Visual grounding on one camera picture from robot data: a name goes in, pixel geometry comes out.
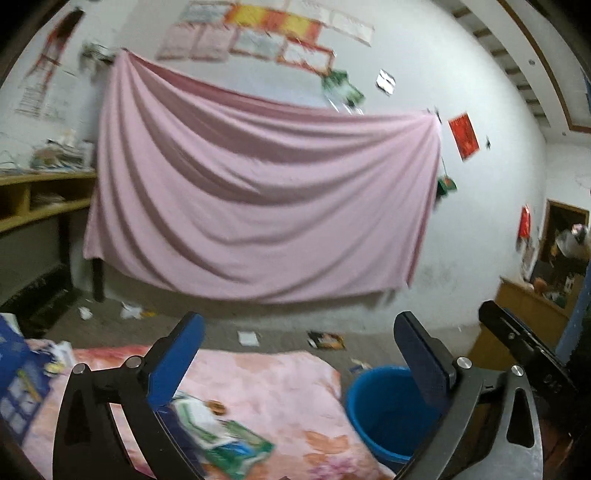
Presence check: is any green white snack packet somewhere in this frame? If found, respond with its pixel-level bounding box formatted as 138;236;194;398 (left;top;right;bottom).
170;392;276;480

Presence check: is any green wall item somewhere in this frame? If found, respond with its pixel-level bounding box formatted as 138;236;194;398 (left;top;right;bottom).
81;41;117;64

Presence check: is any dark printed packet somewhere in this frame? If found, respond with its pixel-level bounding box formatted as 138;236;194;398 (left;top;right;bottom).
307;330;347;352

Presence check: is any wooden door frame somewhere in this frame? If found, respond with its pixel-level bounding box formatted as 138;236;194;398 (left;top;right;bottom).
537;198;591;309

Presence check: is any red wall poster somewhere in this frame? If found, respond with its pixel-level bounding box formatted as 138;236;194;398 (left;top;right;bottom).
449;112;480;162

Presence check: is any wooden cabinet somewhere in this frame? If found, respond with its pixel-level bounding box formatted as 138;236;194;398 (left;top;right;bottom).
467;275;572;367

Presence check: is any row of wall certificates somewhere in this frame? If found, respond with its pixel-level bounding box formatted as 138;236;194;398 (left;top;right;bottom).
156;0;376;77

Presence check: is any green white hanging bag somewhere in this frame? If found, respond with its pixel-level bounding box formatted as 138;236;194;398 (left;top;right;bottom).
321;69;366;114

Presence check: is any red hanging wall decoration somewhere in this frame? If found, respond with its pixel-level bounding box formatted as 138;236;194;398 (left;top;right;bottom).
16;8;85;121

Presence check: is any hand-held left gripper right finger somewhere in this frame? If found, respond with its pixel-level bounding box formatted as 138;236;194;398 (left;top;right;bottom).
393;311;546;480

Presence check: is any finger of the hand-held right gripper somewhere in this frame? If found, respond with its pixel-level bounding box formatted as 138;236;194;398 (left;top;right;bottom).
478;300;539;367

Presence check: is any pink floral blanket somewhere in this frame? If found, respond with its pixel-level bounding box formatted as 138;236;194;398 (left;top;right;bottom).
21;339;398;480

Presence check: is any blue plastic bucket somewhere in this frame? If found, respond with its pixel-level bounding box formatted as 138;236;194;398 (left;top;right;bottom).
345;366;446;477

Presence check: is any pink hanging sheet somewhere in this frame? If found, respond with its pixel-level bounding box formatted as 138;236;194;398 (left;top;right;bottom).
83;48;443;305

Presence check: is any pile of papers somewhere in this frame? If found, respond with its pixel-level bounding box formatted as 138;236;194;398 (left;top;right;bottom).
30;131;95;169

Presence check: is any wooden wall shelf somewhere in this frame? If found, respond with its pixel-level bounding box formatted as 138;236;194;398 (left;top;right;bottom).
0;170;98;233

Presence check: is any black furniture leg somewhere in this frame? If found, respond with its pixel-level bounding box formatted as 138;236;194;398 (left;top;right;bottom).
91;257;105;303

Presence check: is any blue printed package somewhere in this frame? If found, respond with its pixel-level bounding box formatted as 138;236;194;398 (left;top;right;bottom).
0;314;58;444

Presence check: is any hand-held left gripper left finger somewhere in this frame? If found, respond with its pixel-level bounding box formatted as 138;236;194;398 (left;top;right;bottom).
52;311;206;480

